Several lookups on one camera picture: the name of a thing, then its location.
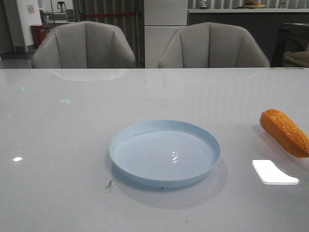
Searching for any dark grey counter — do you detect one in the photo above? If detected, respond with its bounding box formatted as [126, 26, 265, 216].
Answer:
[187, 9, 309, 62]

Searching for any right grey upholstered chair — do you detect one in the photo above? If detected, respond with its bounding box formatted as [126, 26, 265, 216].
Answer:
[158, 22, 270, 69]

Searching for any fruit bowl on counter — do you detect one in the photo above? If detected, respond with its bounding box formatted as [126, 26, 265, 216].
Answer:
[243, 0, 265, 9]

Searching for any orange corn cob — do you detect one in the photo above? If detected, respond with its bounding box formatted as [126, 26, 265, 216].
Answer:
[260, 109, 309, 158]

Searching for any light blue round plate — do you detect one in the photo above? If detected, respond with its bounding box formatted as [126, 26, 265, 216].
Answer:
[109, 120, 221, 188]

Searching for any white tall cabinet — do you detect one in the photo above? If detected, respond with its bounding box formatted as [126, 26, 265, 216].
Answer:
[144, 0, 188, 68]

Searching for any left grey upholstered chair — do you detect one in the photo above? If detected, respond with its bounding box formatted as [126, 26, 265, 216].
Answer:
[31, 21, 136, 69]

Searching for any red trash bin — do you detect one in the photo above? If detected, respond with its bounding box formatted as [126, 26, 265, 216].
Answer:
[30, 25, 46, 48]

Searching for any pink wall notice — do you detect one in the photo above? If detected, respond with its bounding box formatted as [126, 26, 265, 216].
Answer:
[27, 4, 35, 14]

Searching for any red barrier belt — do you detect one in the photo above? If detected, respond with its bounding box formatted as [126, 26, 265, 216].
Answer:
[83, 12, 137, 18]

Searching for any grey upholstered chair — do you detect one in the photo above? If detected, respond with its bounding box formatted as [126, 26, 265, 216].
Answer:
[31, 21, 136, 69]
[158, 22, 270, 69]

